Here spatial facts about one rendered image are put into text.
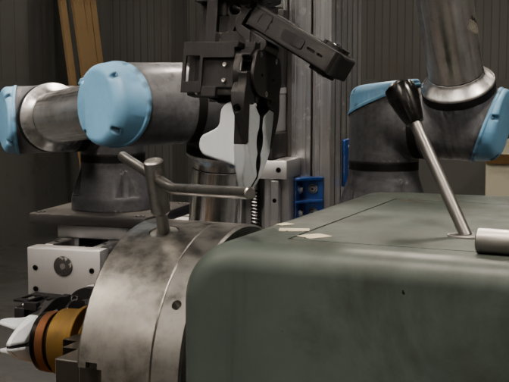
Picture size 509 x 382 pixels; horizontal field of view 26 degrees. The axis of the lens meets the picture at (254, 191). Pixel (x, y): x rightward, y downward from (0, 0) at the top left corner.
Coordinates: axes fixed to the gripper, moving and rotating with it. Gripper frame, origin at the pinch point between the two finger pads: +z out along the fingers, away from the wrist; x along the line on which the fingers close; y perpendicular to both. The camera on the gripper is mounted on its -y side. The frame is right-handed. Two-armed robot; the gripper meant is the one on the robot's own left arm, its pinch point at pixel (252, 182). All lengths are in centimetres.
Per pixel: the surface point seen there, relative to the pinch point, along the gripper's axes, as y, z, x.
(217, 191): 0.5, 1.4, 6.9
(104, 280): 17.1, 11.3, -1.0
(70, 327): 26.8, 17.7, -10.2
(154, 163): 13.3, -1.8, -3.2
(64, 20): 465, -161, -647
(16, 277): 399, 42, -517
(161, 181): 12.0, 0.2, -2.8
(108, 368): 14.3, 20.3, 1.5
